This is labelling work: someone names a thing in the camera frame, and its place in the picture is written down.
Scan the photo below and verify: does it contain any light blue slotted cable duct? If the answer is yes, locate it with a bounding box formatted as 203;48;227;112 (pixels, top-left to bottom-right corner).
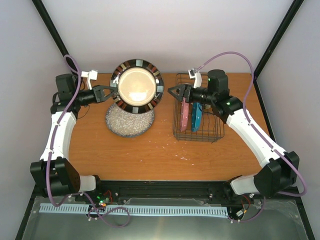
38;203;228;218

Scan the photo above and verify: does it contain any black frame post right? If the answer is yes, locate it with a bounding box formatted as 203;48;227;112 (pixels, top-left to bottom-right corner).
251;0;305;78

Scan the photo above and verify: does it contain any dark wire dish rack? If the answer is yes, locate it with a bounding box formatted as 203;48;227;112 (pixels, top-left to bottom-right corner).
172;73;225;145

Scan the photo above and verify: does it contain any black rimmed cream plate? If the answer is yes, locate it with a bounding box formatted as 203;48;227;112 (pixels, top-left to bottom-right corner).
109;59;165;114

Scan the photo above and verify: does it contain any teal blue plate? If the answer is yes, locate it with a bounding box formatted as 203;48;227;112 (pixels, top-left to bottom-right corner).
191;102;203;132

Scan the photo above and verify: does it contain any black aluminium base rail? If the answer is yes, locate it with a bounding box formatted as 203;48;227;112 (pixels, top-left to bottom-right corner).
32;180;300;208

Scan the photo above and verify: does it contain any left electronics board with wires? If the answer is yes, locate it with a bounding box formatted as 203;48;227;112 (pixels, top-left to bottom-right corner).
96;190;113;207

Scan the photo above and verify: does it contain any black frame post left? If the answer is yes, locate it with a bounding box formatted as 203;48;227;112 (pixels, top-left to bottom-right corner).
32;0;69;58

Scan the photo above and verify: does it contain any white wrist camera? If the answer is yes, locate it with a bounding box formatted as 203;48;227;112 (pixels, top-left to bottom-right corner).
188;69;202;88
81;69;98;90

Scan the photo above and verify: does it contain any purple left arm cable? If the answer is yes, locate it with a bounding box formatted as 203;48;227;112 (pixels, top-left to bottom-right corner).
46;54;131;228

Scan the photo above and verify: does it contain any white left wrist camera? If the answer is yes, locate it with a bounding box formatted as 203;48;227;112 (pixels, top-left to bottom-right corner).
81;69;98;90

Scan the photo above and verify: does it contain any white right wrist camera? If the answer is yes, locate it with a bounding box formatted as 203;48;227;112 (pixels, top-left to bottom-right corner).
188;69;202;88

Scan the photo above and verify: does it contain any pink polka dot plate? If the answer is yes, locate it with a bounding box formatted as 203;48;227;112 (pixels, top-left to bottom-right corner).
180;98;190;132

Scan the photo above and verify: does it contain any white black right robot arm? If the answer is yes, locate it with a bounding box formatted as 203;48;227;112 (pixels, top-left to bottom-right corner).
92;67;301;198

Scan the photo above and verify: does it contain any black frame post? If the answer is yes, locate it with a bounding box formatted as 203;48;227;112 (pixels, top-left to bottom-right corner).
251;0;305;78
32;0;69;58

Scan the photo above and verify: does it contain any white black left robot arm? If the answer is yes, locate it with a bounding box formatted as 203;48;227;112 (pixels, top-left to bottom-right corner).
30;70;117;202

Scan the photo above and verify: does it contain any right connector with wires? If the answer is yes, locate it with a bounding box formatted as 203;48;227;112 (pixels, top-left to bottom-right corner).
236;195;252;219

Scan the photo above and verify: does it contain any speckled large stoneware plate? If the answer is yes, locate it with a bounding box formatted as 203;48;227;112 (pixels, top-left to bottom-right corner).
105;104;155;138

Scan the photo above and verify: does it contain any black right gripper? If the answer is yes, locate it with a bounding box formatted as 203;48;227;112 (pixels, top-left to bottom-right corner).
167;83;215;105

